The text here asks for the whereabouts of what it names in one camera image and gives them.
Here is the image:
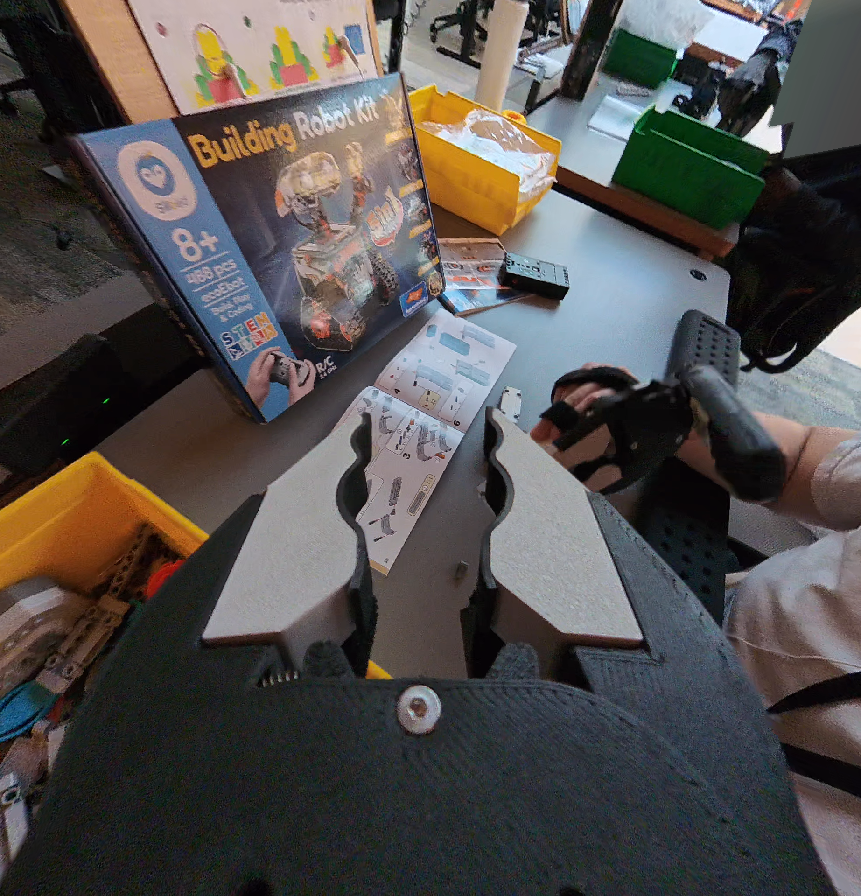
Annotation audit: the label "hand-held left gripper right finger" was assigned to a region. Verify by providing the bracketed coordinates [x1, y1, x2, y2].
[460, 406, 646, 679]

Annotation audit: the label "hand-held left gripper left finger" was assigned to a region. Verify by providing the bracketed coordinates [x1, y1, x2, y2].
[201, 412, 378, 679]

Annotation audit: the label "building pieces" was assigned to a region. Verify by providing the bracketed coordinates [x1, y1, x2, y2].
[0, 521, 186, 869]

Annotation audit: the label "yellow storage bin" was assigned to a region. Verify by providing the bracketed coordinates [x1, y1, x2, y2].
[408, 84, 563, 235]
[0, 451, 392, 869]

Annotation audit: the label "grey rectangular panel piece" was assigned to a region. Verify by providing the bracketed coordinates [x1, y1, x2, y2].
[0, 772, 31, 872]

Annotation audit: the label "person's right forearm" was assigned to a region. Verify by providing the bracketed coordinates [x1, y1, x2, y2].
[682, 413, 858, 506]

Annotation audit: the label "grey desk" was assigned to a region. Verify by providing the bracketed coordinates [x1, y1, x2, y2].
[98, 185, 734, 673]

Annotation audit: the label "person's right hand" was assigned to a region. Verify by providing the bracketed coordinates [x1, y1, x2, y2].
[530, 363, 637, 494]

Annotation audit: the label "black perforated chair armrest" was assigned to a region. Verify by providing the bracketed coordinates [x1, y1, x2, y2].
[635, 310, 744, 625]

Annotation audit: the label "black electronic box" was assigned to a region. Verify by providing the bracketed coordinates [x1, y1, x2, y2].
[499, 252, 571, 301]

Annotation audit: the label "open instruction booklet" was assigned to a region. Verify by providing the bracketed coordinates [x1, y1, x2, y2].
[332, 308, 518, 576]

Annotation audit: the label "black office chair back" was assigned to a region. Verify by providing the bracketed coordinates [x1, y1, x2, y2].
[724, 161, 861, 373]

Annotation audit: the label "black office chair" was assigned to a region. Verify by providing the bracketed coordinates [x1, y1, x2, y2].
[724, 161, 861, 373]
[430, 0, 490, 70]

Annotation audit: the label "colourful folded leaflet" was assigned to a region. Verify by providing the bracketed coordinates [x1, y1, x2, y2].
[437, 238, 536, 316]

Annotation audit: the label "green bin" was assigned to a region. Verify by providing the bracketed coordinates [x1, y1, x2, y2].
[611, 105, 770, 231]
[602, 28, 679, 88]

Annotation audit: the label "grey white controller block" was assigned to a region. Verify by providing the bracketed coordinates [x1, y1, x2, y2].
[0, 577, 88, 701]

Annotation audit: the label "grey neighbouring table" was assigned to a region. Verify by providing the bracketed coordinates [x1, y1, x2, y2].
[525, 84, 742, 261]

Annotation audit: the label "black device with green light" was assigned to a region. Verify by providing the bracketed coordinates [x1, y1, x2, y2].
[0, 335, 133, 463]

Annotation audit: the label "blue leaf-shaped plastic piece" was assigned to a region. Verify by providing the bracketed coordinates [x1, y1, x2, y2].
[0, 680, 63, 746]

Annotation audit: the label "blue robot kit box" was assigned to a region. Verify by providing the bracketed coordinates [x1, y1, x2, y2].
[70, 72, 445, 424]

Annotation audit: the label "clear plastic bags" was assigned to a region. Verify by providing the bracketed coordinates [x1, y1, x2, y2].
[420, 108, 559, 197]

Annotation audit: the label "white water bottle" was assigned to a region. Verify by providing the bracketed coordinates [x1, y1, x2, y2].
[474, 0, 531, 112]

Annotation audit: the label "white printed instruction sheet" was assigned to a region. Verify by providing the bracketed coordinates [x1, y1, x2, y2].
[126, 0, 385, 116]

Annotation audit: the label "black strap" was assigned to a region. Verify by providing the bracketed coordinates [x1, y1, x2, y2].
[766, 668, 861, 802]

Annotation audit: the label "dark post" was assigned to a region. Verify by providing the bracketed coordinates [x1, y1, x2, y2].
[560, 0, 623, 99]

